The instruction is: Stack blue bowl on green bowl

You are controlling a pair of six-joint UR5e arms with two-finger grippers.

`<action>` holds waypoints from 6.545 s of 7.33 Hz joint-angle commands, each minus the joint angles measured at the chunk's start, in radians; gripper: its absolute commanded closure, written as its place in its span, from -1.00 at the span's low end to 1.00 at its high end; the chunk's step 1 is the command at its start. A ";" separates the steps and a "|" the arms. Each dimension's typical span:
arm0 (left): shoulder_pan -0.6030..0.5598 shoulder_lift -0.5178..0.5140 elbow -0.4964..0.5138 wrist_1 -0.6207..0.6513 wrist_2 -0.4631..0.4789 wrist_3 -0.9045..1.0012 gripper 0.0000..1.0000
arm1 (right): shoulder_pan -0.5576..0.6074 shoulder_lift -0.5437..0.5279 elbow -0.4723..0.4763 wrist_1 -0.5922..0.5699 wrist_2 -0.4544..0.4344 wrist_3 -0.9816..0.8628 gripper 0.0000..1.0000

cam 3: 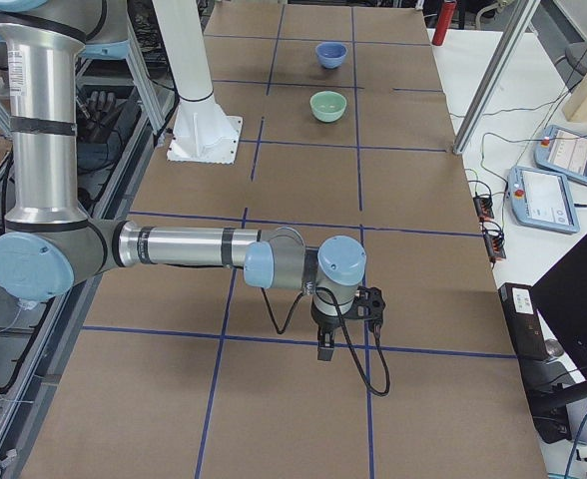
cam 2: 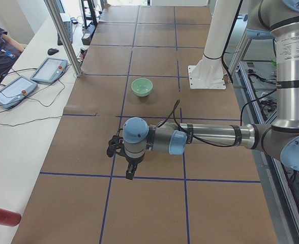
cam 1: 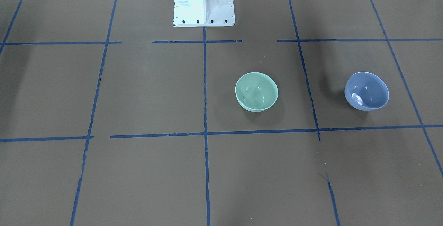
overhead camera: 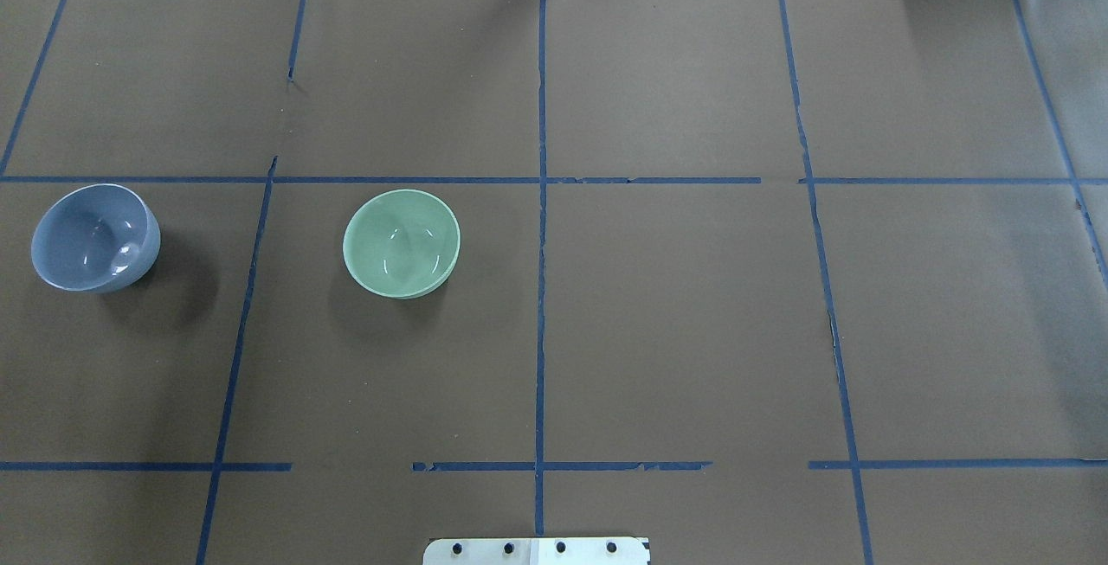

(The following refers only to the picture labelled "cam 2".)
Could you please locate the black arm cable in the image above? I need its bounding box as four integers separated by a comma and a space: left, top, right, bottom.
156, 100, 238, 147

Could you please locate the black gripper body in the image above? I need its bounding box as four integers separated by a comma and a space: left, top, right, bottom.
125, 151, 145, 165

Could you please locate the black computer mouse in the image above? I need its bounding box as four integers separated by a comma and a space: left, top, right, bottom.
47, 48, 59, 55

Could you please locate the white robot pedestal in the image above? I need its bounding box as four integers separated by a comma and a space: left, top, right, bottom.
188, 0, 242, 89

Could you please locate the far teach pendant tablet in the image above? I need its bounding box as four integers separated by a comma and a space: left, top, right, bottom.
31, 57, 68, 84

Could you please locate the black keyboard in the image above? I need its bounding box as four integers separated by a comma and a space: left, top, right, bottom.
57, 21, 73, 46

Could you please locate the aluminium frame post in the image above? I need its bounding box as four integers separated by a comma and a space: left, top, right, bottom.
44, 0, 82, 77

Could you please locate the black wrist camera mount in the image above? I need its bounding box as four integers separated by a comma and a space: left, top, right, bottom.
106, 129, 126, 158

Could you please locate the teach pendant tablet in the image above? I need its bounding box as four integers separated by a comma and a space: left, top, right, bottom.
0, 76, 37, 109
31, 57, 68, 84

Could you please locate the green bowl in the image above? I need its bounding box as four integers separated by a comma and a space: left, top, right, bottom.
131, 78, 154, 97

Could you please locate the near teach pendant tablet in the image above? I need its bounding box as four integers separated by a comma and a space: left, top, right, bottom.
0, 76, 37, 109

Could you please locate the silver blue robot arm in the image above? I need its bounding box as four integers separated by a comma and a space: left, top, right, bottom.
121, 1, 299, 179

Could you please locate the red cylinder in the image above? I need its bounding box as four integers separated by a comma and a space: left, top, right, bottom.
0, 208, 21, 227

